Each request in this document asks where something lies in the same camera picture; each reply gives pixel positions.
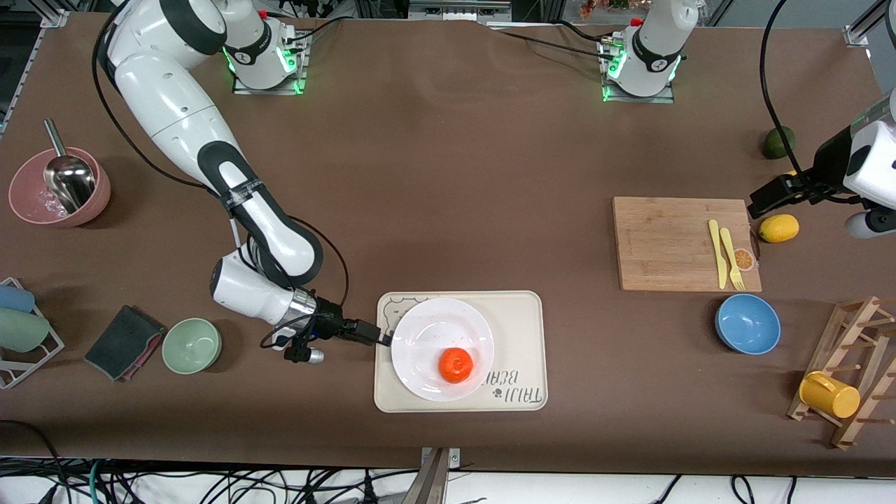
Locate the yellow plastic fork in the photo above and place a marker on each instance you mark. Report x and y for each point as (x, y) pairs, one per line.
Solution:
(731, 259)

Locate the metal table edge bracket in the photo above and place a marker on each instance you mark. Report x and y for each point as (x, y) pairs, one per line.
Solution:
(435, 483)

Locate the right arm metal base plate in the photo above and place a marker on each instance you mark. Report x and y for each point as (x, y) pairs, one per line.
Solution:
(241, 90)

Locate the dark grey folded cloth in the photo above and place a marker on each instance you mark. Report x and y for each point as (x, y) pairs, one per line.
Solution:
(122, 343)

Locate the light blue cup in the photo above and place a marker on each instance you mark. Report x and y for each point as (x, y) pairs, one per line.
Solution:
(14, 299)

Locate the orange slice print tag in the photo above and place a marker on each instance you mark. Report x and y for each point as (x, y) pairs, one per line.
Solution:
(745, 260)

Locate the pale green bowl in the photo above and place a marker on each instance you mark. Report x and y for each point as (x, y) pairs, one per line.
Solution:
(191, 346)

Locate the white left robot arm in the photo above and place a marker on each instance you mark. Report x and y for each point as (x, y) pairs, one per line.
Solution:
(654, 63)

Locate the blue bowl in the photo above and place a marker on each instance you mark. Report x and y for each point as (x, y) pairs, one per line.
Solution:
(747, 324)

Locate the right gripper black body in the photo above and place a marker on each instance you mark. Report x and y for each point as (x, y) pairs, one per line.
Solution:
(332, 323)

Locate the dark green avocado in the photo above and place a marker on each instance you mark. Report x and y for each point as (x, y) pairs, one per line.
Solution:
(773, 145)

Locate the white round plate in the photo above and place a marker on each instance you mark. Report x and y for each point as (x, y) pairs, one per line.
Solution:
(434, 336)

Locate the pink bowl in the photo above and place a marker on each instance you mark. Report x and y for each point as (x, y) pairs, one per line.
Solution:
(28, 196)

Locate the pale green cup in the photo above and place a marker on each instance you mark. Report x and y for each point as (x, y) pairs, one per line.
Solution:
(21, 330)

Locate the wooden cutting board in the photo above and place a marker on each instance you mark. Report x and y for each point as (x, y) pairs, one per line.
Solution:
(658, 238)

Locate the yellow plastic knife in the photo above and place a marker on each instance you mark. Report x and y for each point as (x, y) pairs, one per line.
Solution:
(719, 266)

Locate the metal table corner clamp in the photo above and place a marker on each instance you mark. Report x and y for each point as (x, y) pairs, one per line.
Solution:
(56, 17)
(854, 36)

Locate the orange fruit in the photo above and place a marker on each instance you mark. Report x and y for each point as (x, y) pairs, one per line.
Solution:
(456, 365)

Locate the cream bear print tray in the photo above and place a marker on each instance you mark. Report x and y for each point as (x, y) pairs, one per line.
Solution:
(518, 329)

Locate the aluminium frame rail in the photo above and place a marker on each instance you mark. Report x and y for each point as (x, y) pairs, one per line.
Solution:
(458, 10)

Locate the yellow mug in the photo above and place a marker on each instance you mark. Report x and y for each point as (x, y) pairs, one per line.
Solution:
(833, 397)

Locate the metal scoop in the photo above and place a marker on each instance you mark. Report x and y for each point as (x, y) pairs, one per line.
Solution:
(70, 182)

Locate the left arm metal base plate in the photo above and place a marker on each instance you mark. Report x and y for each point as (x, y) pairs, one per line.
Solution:
(661, 100)

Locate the wooden mug rack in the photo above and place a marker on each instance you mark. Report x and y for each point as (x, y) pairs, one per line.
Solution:
(833, 357)

